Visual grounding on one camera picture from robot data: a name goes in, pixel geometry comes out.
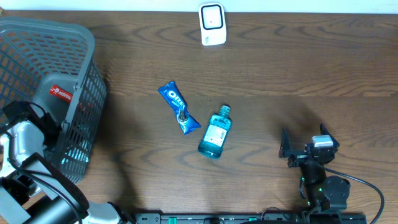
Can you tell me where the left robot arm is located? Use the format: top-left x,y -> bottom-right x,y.
1,101 -> 135,223

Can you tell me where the grey plastic shopping basket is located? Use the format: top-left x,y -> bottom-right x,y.
1,17 -> 106,183

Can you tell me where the blue mouthwash bottle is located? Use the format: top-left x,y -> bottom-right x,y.
198,105 -> 233,159

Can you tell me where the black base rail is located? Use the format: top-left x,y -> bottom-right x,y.
134,211 -> 367,224

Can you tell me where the blue Oreo cookie pack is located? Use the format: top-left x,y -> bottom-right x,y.
158,81 -> 201,135

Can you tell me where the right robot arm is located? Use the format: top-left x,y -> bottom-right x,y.
279,124 -> 351,223

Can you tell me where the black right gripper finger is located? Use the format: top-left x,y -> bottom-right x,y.
279,128 -> 292,153
320,123 -> 338,144

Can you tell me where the red Nescafe coffee stick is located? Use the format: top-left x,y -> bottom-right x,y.
49,85 -> 73,103

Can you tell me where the white barcode scanner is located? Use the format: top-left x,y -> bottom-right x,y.
198,2 -> 227,46

